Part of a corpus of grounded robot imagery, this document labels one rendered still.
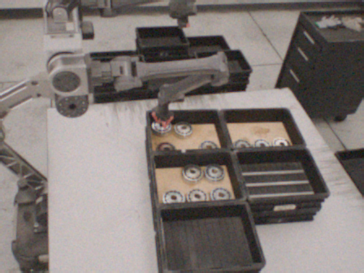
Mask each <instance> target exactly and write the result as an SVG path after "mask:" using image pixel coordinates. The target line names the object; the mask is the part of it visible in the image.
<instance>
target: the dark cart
mask: <svg viewBox="0 0 364 273"><path fill-rule="evenodd" d="M331 15H334V18H333V19H336V17H338V20H341V18H343V17H350V16H353V17H354V18H357V17H358V18H361V19H362V20H364V9H352V10H334V11H300V14H299V16H298V20H297V24H296V25H295V28H294V30H293V34H292V38H291V40H290V42H289V45H288V49H287V51H286V55H285V56H284V61H283V64H282V66H281V69H280V71H279V75H278V77H277V81H276V82H275V87H274V89H287V88H289V89H290V90H291V92H292V94H293V95H294V96H295V98H296V99H297V100H298V102H299V103H300V105H301V107H302V108H303V110H304V111H305V113H306V114H307V115H308V117H309V118H310V119H314V118H325V117H330V116H335V117H336V120H337V122H341V121H344V120H345V119H346V117H347V115H351V114H355V112H356V111H357V109H358V107H359V106H360V104H361V103H362V100H363V98H364V29H362V30H361V31H360V32H359V31H355V30H354V29H351V28H343V27H339V29H334V28H319V27H318V26H316V24H315V23H317V22H320V21H321V20H322V18H323V17H325V16H326V17H327V18H328V19H329V18H331Z"/></svg>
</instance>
